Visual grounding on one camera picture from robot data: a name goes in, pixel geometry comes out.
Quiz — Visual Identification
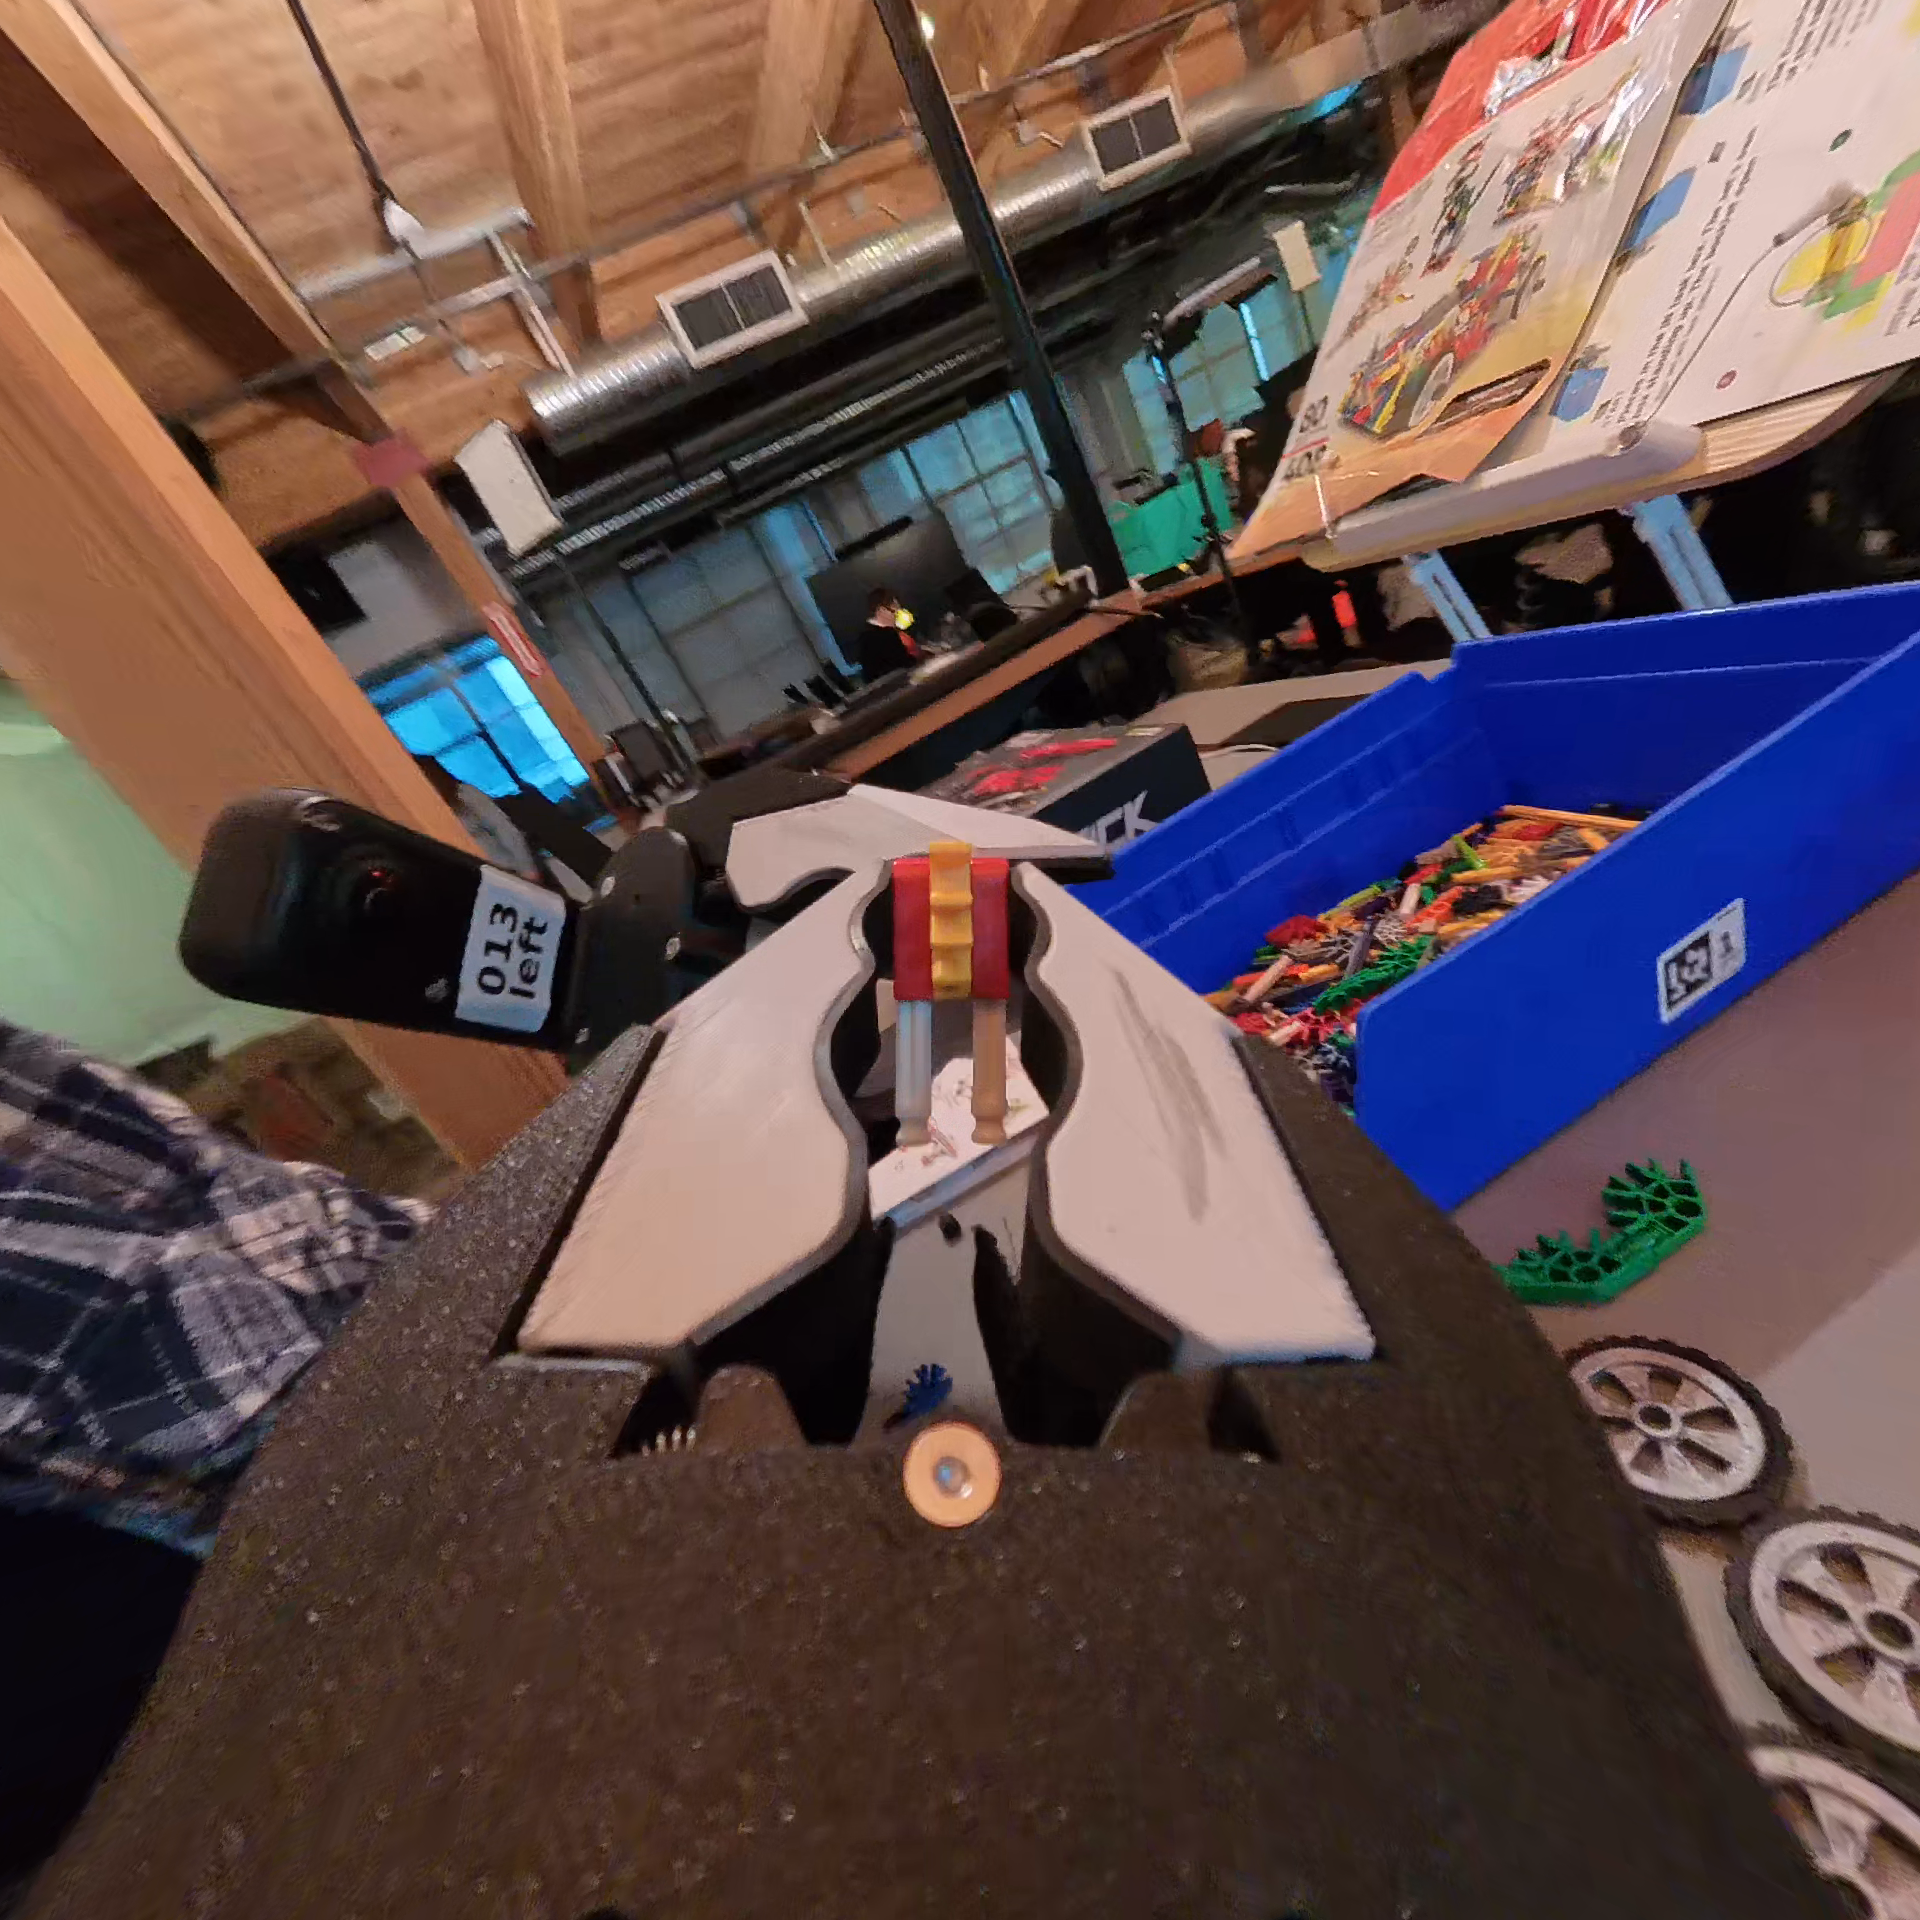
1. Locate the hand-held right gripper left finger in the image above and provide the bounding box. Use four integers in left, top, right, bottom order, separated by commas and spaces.
517, 866, 902, 1372

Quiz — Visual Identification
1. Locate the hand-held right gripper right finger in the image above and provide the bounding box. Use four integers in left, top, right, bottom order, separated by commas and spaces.
1006, 871, 1385, 1379

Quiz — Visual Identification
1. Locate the blue plastic bin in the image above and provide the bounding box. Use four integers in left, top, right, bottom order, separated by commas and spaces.
1074, 586, 1920, 1209

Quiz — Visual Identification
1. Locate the red yellow toy construction piece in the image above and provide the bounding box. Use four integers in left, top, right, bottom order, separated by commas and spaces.
890, 843, 1017, 1149

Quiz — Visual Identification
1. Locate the black box with red print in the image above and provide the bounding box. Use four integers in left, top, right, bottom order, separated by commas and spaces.
925, 722, 1213, 890

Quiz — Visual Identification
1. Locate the black metal pole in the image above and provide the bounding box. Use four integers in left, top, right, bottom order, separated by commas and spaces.
871, 0, 1129, 589

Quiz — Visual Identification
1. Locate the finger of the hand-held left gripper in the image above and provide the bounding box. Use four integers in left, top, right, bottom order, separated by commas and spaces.
878, 1126, 1053, 1427
722, 781, 1114, 909

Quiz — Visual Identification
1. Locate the colourful toy package bag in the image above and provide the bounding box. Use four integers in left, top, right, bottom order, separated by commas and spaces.
1236, 0, 1734, 560

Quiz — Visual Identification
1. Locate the tilted board stand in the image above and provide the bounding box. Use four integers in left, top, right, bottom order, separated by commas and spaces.
1306, 363, 1920, 647

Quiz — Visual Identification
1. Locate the wooden post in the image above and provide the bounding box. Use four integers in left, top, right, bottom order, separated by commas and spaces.
0, 218, 578, 1173

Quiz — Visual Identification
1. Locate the pile of colourful toy pieces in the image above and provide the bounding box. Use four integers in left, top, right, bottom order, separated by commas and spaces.
1201, 805, 1647, 1097

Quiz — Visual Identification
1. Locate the person's left forearm plaid sleeve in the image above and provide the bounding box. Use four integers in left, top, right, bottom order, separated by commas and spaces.
0, 1021, 430, 1547

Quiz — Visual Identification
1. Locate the black computer monitor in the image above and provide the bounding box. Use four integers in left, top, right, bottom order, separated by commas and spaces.
811, 507, 980, 649

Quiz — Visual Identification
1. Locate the white air vent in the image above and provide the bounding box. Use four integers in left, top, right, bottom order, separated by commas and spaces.
655, 249, 811, 371
1082, 88, 1194, 187

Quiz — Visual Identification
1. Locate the green toy connector piece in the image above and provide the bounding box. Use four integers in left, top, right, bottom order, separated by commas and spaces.
1501, 1162, 1708, 1306

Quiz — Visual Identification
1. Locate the silver ventilation duct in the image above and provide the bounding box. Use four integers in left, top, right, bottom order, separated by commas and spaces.
525, 0, 1503, 454

